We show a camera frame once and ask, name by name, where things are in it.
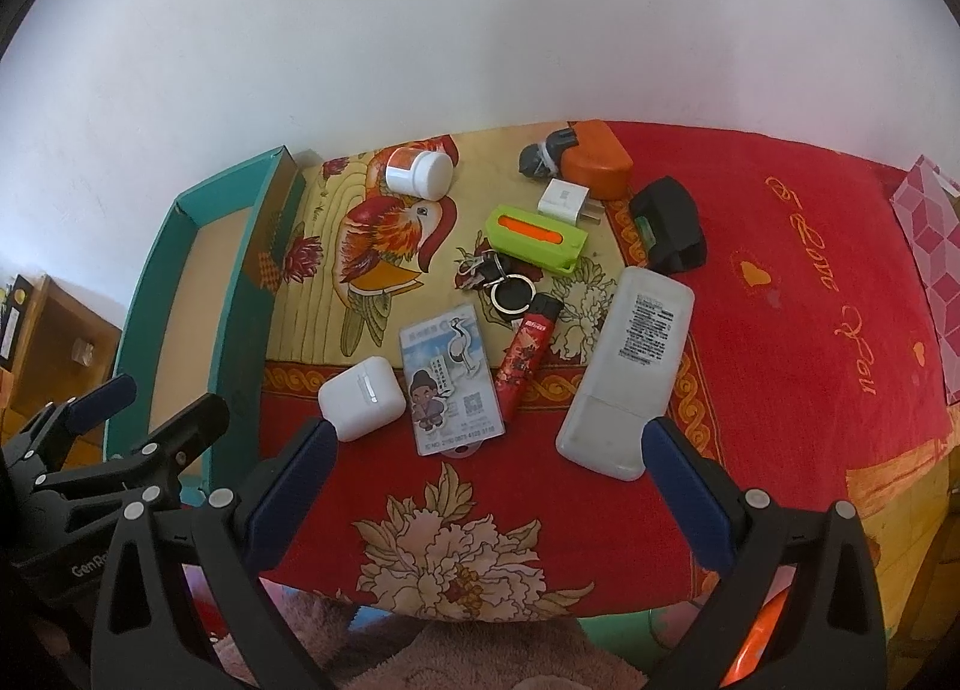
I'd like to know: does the white remote control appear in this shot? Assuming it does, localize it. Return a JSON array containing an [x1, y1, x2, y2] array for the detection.
[[555, 266, 695, 482]]

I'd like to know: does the small black grey gadget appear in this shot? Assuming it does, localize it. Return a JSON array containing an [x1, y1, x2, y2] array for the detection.
[[517, 127, 575, 179]]

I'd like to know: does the red lighter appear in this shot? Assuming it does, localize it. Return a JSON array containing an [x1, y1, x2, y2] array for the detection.
[[496, 292, 560, 425]]

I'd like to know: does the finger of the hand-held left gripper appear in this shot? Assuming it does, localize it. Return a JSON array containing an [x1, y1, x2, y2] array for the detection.
[[0, 373, 138, 470], [34, 394, 230, 533]]

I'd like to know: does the orange plastic object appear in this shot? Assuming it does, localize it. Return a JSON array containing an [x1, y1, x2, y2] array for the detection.
[[720, 585, 792, 687]]

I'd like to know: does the black yellow book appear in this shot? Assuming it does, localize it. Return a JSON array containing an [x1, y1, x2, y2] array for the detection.
[[0, 276, 35, 372]]

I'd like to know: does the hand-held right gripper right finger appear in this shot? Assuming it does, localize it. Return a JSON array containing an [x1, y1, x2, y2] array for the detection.
[[639, 416, 890, 690]]

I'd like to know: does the white earbuds case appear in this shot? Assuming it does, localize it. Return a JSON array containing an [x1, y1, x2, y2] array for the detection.
[[317, 356, 407, 443]]

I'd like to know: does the yellow orange bedsheet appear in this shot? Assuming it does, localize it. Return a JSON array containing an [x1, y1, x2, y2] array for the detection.
[[847, 435, 960, 690]]

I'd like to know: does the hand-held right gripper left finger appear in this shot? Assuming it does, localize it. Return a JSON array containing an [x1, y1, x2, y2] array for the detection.
[[90, 416, 342, 690]]

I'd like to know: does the wooden shelf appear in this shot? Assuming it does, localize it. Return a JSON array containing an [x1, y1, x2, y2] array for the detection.
[[0, 274, 125, 466]]

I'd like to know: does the lime green case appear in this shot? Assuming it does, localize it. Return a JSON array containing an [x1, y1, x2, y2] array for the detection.
[[484, 205, 587, 276]]

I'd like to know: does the white charger plug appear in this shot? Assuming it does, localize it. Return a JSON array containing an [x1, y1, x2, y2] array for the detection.
[[537, 178, 601, 226]]

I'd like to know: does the pink patterned bag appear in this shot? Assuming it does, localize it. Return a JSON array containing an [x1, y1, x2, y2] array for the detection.
[[889, 154, 960, 406]]

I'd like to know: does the white bottle with orange label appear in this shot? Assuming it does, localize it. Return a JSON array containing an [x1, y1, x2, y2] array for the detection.
[[385, 142, 455, 200]]

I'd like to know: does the card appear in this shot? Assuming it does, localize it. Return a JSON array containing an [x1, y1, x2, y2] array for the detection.
[[400, 304, 505, 458]]

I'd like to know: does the key ring with black fob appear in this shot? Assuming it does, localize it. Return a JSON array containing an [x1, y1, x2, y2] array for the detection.
[[452, 247, 537, 320]]

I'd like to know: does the orange case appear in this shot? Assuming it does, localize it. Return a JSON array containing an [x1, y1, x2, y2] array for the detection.
[[561, 120, 632, 202]]

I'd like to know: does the black pouch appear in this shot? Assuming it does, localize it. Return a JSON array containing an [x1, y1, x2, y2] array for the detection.
[[628, 176, 707, 275]]

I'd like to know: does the teal cardboard box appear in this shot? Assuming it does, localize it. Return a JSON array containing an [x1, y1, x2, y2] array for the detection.
[[103, 145, 308, 503]]

